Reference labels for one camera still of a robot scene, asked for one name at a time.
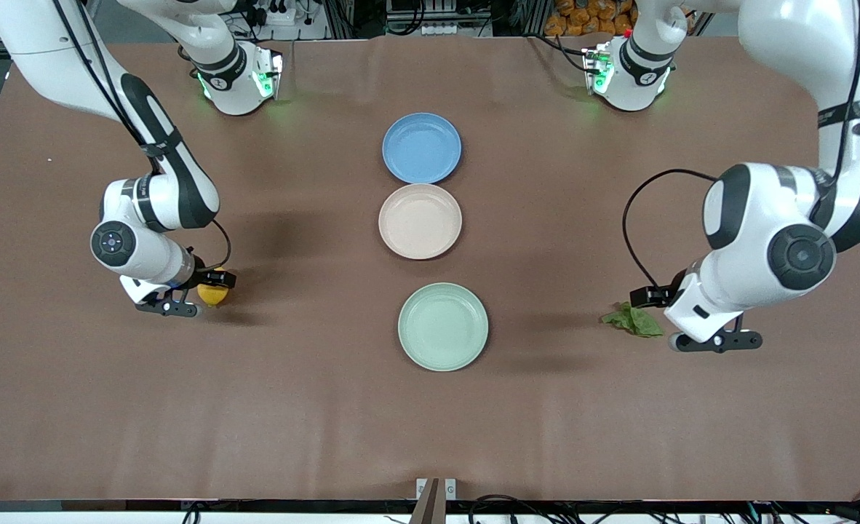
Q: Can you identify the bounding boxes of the bag of oranges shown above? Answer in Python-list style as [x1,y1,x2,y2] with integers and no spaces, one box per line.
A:
[545,0,638,36]

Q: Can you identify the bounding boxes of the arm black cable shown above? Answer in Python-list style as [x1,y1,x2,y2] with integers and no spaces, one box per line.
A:
[622,0,860,292]
[52,0,233,274]

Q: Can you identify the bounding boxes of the blue round plate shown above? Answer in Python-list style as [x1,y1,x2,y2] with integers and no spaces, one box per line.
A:
[382,112,463,185]

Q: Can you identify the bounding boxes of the green round plate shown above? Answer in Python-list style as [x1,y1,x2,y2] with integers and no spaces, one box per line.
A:
[398,282,489,372]

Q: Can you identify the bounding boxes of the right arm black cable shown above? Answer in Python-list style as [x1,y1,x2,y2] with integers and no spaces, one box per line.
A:
[52,0,233,274]

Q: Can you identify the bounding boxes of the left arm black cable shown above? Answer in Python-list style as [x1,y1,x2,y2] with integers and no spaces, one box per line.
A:
[622,0,860,292]

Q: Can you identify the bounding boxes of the brown table cover mat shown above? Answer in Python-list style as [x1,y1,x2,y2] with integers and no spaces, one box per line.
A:
[0,35,860,503]

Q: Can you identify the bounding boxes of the yellow lemon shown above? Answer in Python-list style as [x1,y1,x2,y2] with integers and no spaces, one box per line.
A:
[196,271,231,307]

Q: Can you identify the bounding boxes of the small metal table bracket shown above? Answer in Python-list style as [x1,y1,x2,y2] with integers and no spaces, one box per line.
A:
[416,478,457,501]

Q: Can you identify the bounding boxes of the beige round plate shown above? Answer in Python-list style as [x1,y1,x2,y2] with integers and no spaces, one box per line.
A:
[378,183,463,261]

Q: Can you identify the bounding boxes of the white power strip with plugs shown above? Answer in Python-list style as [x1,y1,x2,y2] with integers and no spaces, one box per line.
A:
[237,0,300,26]

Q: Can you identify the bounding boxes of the green lettuce leaf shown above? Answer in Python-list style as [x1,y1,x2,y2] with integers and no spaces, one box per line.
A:
[601,301,666,338]

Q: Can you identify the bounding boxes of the brown post below table edge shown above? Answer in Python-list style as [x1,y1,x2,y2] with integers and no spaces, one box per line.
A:
[410,478,440,524]

